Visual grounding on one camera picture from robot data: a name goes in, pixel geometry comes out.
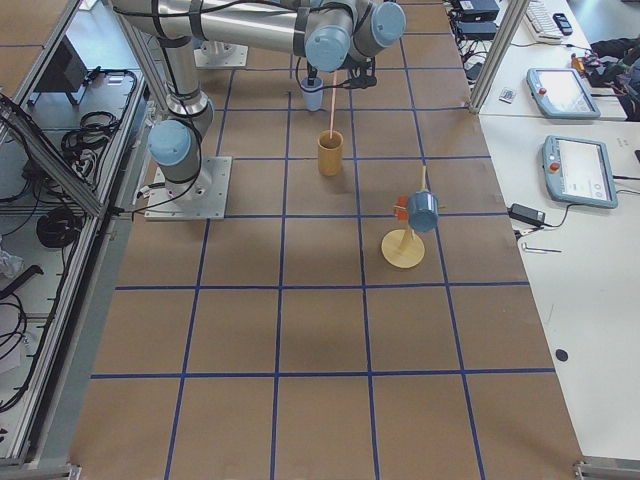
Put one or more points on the light blue plastic cup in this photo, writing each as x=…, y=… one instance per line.
x=312, y=92

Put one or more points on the orange cup on stand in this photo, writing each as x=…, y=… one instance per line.
x=400, y=209

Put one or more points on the wooden mug tree stand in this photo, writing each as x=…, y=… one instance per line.
x=403, y=248

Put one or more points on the blue mug on stand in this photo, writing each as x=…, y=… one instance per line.
x=422, y=209

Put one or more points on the pink chopstick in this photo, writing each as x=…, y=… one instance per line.
x=333, y=103

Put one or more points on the bamboo chopstick holder cup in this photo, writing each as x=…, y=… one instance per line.
x=330, y=153

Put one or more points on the teach pendant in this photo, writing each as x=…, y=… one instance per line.
x=561, y=94
x=578, y=171

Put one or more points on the near teach pendant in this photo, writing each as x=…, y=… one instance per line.
x=578, y=171

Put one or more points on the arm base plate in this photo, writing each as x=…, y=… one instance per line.
x=220, y=55
x=206, y=199

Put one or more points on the black power adapter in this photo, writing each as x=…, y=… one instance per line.
x=526, y=215

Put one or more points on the far teach pendant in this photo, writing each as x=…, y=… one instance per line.
x=561, y=94

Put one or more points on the aluminium frame post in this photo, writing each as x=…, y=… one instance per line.
x=511, y=19

